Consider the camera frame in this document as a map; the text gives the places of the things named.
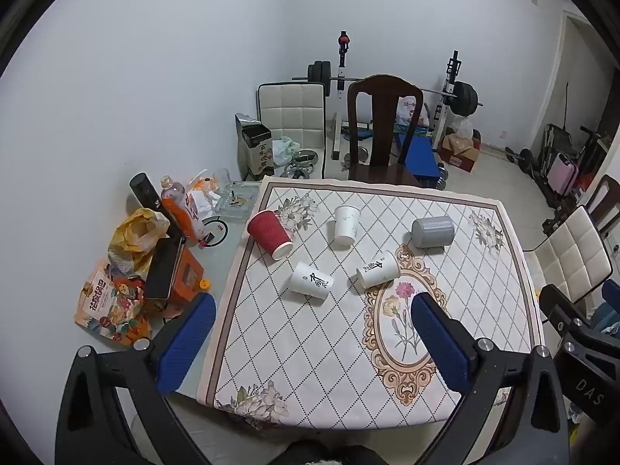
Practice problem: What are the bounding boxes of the orange drink bottle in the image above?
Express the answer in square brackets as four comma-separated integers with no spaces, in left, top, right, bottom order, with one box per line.
[160,176,207,246]

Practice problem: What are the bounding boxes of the black and red cable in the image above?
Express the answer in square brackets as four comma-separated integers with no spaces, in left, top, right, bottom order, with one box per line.
[200,215,230,249]

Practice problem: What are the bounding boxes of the black folded cart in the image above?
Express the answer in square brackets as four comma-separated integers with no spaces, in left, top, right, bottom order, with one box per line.
[537,123,607,207]

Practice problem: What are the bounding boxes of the cardboard box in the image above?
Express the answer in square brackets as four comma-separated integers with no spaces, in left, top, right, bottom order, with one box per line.
[438,133,482,173]

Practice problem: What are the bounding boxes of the white and red plastic bag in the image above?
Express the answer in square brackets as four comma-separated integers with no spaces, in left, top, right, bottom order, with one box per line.
[394,96,431,129]

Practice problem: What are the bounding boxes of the floral diamond pattern tablecloth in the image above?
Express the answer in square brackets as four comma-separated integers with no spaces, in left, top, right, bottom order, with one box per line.
[196,177,548,432]

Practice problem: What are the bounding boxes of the white squat rack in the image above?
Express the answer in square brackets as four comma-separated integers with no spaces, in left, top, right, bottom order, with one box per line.
[330,31,462,162]

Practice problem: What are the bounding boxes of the orange box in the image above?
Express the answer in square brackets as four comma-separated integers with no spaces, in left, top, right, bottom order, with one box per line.
[144,247,205,317]

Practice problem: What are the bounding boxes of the blue weight bench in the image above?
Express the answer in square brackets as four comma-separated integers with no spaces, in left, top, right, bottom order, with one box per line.
[394,131,444,181]

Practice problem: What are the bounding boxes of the grey cup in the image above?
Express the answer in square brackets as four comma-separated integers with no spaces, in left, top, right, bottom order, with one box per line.
[411,215,456,250]

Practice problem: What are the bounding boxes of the plain white paper cup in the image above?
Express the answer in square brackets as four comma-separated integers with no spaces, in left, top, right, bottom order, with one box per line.
[332,205,362,247]

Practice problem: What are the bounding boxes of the yellow plastic bag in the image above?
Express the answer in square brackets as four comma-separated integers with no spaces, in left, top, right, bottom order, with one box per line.
[107,207,172,278]

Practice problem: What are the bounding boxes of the red ribbed paper cup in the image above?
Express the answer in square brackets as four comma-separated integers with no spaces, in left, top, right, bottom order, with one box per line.
[246,208,295,260]

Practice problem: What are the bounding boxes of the black cylinder bottle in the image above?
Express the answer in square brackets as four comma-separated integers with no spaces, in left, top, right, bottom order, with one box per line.
[129,172,171,226]

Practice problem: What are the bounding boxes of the orange snack packet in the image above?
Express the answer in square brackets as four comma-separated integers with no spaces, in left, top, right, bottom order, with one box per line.
[74,258,154,348]

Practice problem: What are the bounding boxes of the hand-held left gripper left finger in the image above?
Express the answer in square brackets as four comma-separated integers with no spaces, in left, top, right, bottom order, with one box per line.
[55,292,218,465]

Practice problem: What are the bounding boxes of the dark tea box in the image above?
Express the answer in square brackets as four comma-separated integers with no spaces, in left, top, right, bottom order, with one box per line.
[235,113,276,181]

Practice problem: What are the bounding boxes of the dark wooden chair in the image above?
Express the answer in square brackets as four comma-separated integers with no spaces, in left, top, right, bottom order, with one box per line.
[585,174,620,245]
[346,74,427,188]

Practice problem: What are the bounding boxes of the glass ashtray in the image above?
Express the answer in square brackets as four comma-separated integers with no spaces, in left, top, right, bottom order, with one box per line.
[214,181,260,222]

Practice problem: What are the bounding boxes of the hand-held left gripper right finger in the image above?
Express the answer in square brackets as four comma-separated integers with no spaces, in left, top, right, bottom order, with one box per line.
[411,292,568,465]

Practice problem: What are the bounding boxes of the metal bowls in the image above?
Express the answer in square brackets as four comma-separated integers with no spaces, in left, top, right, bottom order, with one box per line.
[285,149,320,178]

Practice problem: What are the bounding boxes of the white cup with black print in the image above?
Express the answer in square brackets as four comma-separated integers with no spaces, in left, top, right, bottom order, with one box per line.
[356,250,401,290]
[289,262,335,301]

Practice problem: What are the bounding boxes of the black tablet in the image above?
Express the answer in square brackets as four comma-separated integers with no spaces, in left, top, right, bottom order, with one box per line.
[145,236,187,300]

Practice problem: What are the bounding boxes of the pale green plastic bag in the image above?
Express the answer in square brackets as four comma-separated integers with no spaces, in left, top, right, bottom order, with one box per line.
[272,136,301,166]

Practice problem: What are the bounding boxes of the white and orange packet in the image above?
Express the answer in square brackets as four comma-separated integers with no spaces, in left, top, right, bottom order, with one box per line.
[186,170,220,224]

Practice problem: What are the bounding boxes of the white padded chair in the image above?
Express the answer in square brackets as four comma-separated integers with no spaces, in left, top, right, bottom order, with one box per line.
[256,82,328,181]
[522,206,614,312]

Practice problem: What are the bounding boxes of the pink suitcase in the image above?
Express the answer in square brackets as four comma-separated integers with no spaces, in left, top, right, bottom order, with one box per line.
[551,152,579,195]

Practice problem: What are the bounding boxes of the barbell with black plates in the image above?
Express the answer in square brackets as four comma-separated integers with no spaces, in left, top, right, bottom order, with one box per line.
[292,60,485,118]

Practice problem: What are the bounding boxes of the black dumbbell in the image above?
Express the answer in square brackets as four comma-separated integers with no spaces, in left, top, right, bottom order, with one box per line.
[505,146,534,173]

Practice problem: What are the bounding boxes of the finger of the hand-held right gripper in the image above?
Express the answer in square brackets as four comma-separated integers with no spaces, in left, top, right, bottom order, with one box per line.
[539,283,602,344]

